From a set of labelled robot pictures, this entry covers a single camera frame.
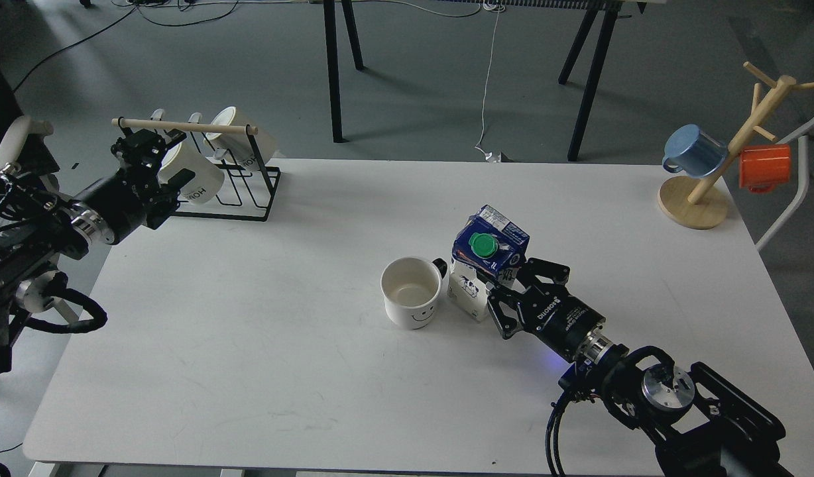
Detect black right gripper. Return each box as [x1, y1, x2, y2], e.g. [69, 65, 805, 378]
[486, 258, 606, 362]

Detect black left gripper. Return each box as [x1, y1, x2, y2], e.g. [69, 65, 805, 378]
[70, 128, 195, 244]

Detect blue white milk carton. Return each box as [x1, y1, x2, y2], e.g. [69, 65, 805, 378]
[447, 203, 530, 323]

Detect white smiley face mug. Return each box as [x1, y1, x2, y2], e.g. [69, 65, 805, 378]
[380, 256, 447, 330]

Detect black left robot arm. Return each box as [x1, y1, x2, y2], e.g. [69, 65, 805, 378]
[0, 129, 194, 374]

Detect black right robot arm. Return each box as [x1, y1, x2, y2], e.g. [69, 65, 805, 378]
[479, 258, 789, 476]

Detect front white mug on rack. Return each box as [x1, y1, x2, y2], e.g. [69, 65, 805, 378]
[158, 142, 225, 203]

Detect wooden mug tree stand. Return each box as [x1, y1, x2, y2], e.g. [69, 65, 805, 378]
[658, 62, 814, 230]

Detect blue mug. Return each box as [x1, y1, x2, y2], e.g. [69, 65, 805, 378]
[662, 124, 728, 179]

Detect orange mug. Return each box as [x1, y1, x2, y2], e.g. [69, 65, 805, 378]
[738, 144, 792, 193]

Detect black table legs left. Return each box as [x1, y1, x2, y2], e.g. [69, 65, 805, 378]
[322, 1, 365, 144]

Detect black table legs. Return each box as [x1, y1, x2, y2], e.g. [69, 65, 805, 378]
[557, 1, 622, 161]
[322, 1, 365, 144]

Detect black table legs right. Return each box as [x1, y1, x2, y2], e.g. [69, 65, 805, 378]
[557, 1, 622, 161]

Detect black wire mug rack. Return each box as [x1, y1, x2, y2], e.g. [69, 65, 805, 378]
[112, 109, 282, 221]

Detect black cable on floor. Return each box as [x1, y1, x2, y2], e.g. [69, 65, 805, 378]
[13, 0, 242, 93]

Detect white cable on floor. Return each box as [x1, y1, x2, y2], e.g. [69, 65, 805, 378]
[407, 0, 507, 162]

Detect white chair frame right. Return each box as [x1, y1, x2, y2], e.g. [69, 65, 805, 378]
[755, 83, 814, 252]

